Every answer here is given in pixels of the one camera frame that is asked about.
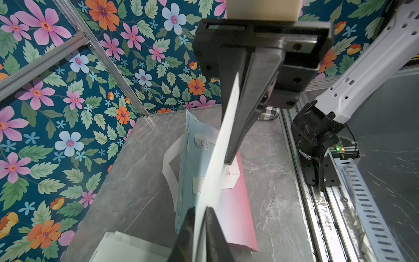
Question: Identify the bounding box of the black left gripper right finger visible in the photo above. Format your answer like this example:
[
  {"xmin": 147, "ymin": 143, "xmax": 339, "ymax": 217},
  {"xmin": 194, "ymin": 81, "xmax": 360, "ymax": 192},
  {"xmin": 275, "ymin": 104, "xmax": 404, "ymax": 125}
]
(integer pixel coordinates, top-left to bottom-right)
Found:
[{"xmin": 204, "ymin": 207, "xmax": 235, "ymax": 262}]

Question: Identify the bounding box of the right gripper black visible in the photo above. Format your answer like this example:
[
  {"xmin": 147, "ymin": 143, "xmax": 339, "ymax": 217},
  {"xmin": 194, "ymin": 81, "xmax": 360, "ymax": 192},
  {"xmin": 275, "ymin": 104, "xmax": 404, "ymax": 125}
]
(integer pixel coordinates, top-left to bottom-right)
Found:
[{"xmin": 192, "ymin": 19, "xmax": 334, "ymax": 165}]

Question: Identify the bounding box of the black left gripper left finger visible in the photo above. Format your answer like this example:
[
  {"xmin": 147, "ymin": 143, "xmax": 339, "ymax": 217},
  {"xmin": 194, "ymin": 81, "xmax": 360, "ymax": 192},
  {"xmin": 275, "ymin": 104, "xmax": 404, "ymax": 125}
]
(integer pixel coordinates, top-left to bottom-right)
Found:
[{"xmin": 167, "ymin": 207, "xmax": 195, "ymax": 262}]

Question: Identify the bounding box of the white receipt paper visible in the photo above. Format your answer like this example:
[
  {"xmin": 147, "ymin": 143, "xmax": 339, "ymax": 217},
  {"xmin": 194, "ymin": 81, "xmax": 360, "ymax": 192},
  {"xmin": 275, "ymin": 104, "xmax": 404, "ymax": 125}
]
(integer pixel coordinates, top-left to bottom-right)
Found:
[{"xmin": 192, "ymin": 74, "xmax": 240, "ymax": 262}]

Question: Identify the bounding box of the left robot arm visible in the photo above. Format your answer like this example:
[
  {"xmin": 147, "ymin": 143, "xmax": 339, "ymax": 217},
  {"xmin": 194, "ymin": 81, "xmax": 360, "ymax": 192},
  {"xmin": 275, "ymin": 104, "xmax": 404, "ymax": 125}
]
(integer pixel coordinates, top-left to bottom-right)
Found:
[{"xmin": 169, "ymin": 1, "xmax": 419, "ymax": 262}]

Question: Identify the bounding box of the plaid pouch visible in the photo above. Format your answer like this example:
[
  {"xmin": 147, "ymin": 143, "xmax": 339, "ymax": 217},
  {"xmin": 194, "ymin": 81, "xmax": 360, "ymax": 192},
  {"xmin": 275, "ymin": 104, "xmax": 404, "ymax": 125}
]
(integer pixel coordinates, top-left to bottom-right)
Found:
[{"xmin": 258, "ymin": 106, "xmax": 280, "ymax": 121}]

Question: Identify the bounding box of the white tote bag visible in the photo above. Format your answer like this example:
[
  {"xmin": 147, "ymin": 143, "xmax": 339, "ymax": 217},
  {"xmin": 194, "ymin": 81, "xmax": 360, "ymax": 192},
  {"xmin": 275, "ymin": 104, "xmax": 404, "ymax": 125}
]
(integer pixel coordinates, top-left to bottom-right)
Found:
[{"xmin": 90, "ymin": 231, "xmax": 171, "ymax": 262}]

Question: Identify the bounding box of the pink blue gradient tote bag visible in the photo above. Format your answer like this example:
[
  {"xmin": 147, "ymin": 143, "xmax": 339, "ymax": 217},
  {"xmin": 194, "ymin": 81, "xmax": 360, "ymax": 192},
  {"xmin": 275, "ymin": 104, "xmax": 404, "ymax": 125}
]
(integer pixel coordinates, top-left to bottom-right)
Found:
[{"xmin": 162, "ymin": 111, "xmax": 258, "ymax": 252}]

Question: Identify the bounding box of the aluminium crossbar left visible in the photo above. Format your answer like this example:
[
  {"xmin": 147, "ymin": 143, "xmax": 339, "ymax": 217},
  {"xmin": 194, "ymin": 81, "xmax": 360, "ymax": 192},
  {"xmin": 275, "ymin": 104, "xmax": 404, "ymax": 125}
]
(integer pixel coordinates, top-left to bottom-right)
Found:
[{"xmin": 1, "ymin": 32, "xmax": 89, "ymax": 101}]

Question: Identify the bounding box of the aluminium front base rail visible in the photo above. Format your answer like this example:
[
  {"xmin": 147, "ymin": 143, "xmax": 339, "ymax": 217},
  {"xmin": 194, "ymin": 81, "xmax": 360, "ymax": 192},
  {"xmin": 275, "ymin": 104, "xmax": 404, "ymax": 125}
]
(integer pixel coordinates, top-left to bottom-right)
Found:
[{"xmin": 280, "ymin": 94, "xmax": 368, "ymax": 262}]

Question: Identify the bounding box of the white perforated cable tray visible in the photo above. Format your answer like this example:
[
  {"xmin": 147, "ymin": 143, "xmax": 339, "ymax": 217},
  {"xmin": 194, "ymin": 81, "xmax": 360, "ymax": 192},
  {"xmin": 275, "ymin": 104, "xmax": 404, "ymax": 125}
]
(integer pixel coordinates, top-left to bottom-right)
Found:
[{"xmin": 334, "ymin": 158, "xmax": 405, "ymax": 262}]

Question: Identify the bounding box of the aluminium frame post right rear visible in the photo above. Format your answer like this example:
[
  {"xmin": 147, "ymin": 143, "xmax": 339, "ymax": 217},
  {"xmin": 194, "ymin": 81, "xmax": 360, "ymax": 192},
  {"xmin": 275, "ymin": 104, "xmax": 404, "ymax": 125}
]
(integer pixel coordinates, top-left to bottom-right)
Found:
[{"xmin": 53, "ymin": 0, "xmax": 149, "ymax": 116}]

